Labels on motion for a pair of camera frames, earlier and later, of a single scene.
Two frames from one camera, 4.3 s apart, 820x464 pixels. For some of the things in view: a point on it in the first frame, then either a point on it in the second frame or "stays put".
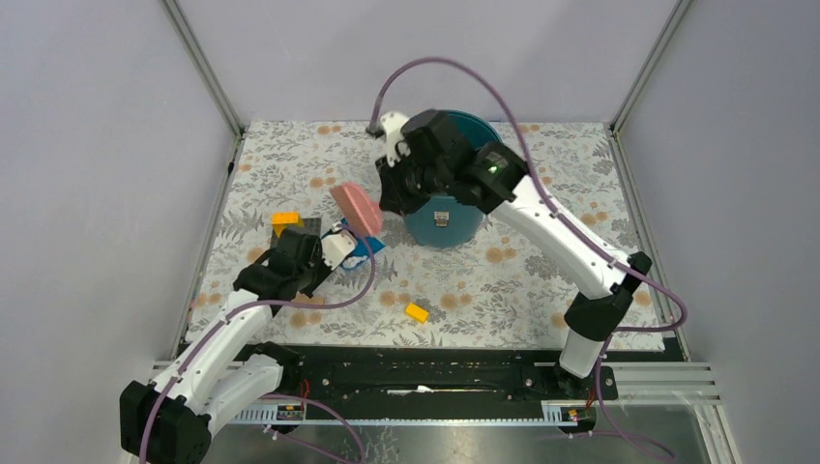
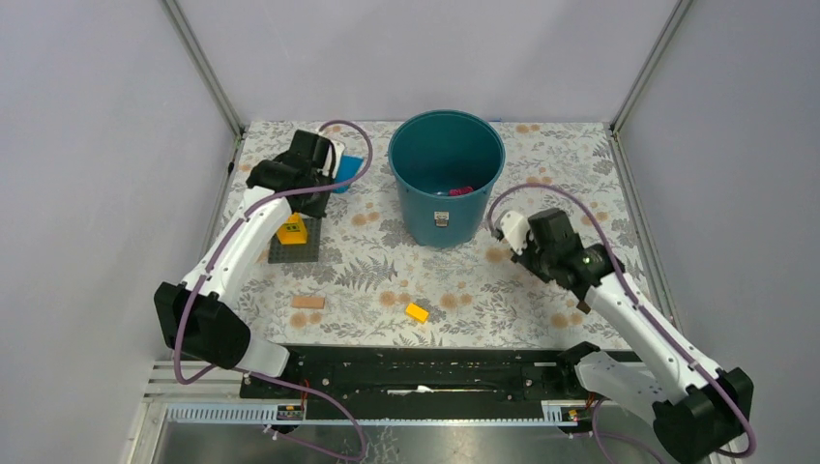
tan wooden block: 306,300 stays put
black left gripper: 317,253 → 316,210
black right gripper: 394,197 → 523,259
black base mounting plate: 433,377 stays put
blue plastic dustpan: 362,247 → 347,169
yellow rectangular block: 417,312 stays put
